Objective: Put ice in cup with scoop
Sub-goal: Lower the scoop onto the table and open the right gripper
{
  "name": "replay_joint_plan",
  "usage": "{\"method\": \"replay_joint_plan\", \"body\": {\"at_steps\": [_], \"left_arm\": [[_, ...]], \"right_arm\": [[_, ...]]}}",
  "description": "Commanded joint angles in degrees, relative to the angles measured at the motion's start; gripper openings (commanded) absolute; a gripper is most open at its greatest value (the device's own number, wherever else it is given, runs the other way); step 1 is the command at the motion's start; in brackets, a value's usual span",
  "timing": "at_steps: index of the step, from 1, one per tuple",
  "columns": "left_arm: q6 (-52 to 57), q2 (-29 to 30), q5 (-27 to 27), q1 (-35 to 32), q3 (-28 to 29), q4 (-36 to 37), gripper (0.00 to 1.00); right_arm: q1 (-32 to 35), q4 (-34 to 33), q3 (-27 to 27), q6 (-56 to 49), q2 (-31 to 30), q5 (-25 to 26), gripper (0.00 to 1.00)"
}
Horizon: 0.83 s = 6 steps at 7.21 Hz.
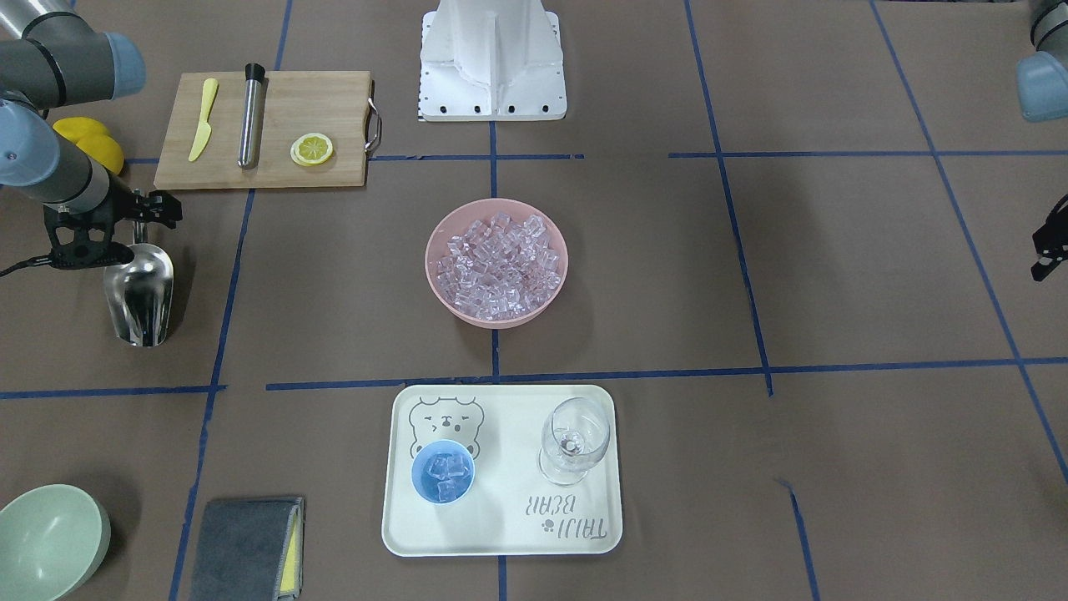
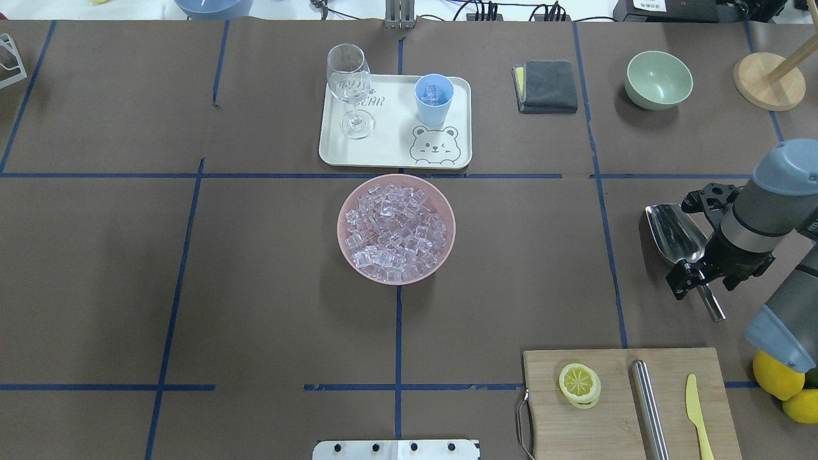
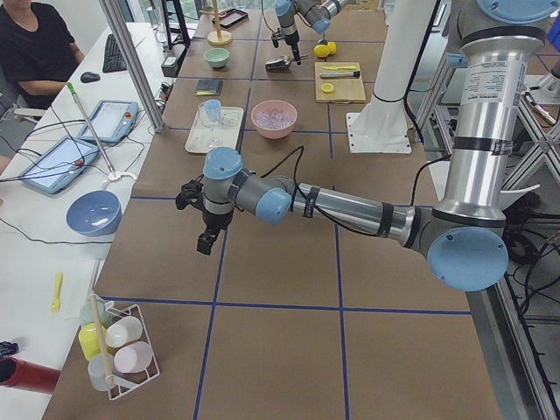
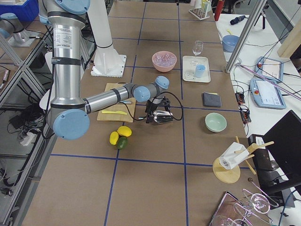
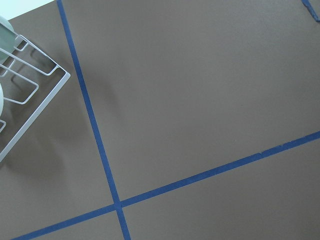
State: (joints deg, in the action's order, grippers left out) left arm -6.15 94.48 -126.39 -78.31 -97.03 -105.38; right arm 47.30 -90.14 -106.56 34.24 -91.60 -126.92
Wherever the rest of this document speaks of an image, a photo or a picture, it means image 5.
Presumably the white cup in rack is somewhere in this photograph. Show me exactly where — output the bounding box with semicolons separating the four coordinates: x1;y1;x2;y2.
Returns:
0;84;4;116

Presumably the green cup in rack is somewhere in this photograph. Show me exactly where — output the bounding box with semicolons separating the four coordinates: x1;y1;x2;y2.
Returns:
0;16;17;54

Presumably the white wire cup rack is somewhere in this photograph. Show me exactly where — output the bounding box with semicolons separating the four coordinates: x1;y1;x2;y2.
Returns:
0;34;71;161

